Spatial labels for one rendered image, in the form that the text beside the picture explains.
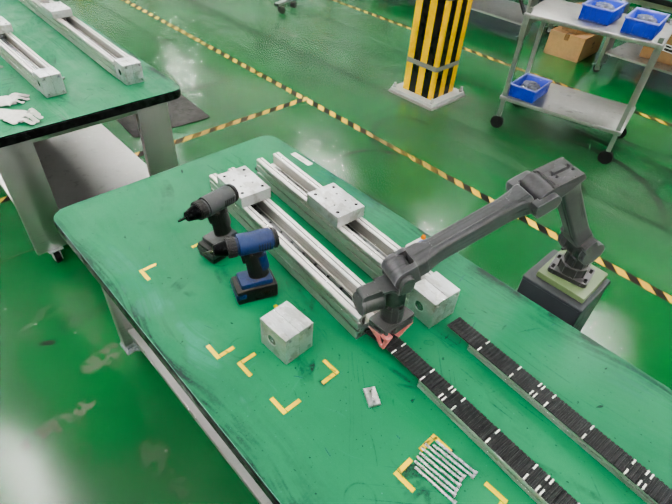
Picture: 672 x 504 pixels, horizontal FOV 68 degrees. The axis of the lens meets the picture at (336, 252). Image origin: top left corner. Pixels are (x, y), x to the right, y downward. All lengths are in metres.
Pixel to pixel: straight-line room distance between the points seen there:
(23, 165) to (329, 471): 1.96
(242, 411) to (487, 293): 0.79
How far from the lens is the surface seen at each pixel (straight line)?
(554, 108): 4.20
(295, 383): 1.26
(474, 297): 1.54
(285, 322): 1.26
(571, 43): 6.12
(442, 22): 4.30
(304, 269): 1.42
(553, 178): 1.26
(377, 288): 1.15
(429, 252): 1.13
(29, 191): 2.67
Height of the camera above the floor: 1.83
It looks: 41 degrees down
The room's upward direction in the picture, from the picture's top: 4 degrees clockwise
